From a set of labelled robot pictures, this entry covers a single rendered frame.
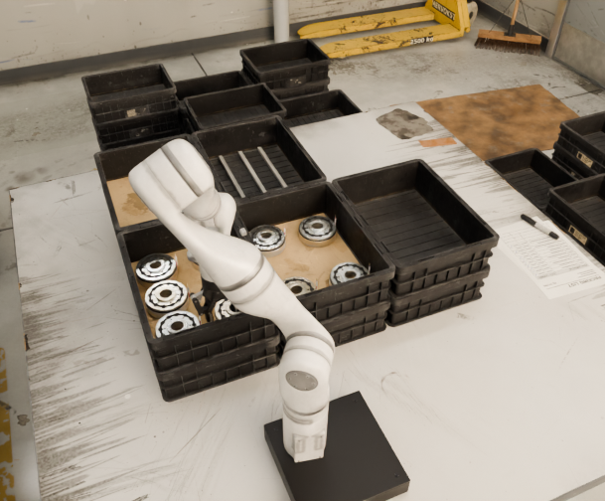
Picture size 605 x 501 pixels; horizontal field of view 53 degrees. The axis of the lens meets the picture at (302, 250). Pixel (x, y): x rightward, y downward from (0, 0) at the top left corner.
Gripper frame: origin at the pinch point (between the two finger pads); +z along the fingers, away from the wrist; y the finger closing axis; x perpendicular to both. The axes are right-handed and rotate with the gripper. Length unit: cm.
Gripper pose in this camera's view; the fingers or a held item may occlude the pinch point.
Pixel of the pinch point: (222, 313)
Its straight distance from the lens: 145.2
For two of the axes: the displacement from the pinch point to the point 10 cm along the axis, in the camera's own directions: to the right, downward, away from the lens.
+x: -4.6, -6.0, 6.5
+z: -0.1, 7.4, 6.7
